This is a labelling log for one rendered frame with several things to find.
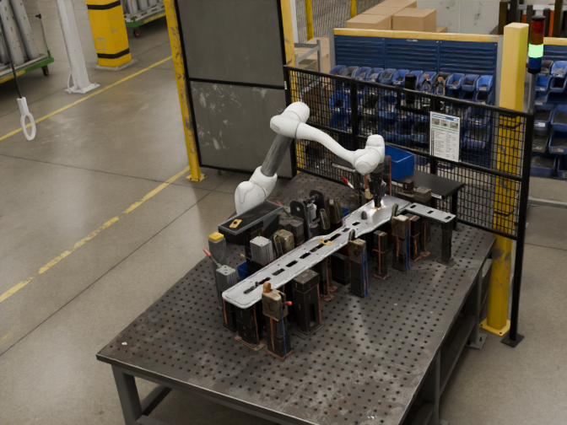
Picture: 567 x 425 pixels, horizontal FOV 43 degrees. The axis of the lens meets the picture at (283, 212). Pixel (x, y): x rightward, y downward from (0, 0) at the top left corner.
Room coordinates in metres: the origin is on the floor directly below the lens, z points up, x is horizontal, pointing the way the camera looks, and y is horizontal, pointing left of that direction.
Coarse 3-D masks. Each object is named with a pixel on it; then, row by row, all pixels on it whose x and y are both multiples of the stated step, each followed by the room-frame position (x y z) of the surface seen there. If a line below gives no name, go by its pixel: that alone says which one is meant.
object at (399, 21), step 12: (396, 0) 9.15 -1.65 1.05; (408, 0) 9.08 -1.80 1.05; (372, 12) 8.63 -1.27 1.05; (384, 12) 8.57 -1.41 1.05; (396, 12) 8.52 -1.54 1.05; (408, 12) 8.46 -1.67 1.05; (420, 12) 8.40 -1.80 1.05; (432, 12) 8.38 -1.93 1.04; (348, 24) 8.26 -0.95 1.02; (360, 24) 8.17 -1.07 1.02; (372, 24) 8.09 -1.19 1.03; (384, 24) 8.24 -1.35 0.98; (396, 24) 8.36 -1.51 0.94; (408, 24) 8.27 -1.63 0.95; (420, 24) 8.19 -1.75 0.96; (432, 24) 8.38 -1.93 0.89
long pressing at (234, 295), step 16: (368, 208) 3.79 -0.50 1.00; (384, 208) 3.77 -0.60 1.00; (400, 208) 3.75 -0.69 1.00; (368, 224) 3.60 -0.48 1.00; (336, 240) 3.45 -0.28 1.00; (288, 256) 3.33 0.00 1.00; (320, 256) 3.30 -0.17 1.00; (256, 272) 3.19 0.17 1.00; (272, 272) 3.18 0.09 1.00; (288, 272) 3.17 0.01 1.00; (240, 288) 3.06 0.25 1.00; (256, 288) 3.05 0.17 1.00; (240, 304) 2.93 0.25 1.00
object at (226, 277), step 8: (216, 272) 3.16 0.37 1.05; (224, 272) 3.14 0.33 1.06; (232, 272) 3.13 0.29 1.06; (224, 280) 3.12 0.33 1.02; (232, 280) 3.13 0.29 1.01; (224, 288) 3.13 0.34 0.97; (224, 304) 3.15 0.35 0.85; (232, 304) 3.12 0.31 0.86; (224, 312) 3.15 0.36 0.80; (232, 312) 3.11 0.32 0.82; (224, 320) 3.16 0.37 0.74; (232, 320) 3.11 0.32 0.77; (232, 328) 3.12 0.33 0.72
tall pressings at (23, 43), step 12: (12, 0) 10.91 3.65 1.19; (0, 12) 10.65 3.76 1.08; (12, 12) 11.09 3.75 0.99; (24, 12) 10.99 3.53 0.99; (12, 24) 10.72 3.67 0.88; (24, 24) 10.93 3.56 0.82; (0, 36) 10.79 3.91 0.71; (12, 36) 10.66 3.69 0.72; (24, 36) 10.89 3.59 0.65; (0, 48) 10.75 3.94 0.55; (12, 48) 10.61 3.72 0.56; (24, 48) 10.90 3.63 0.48; (36, 48) 10.99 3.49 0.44; (0, 60) 10.73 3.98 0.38
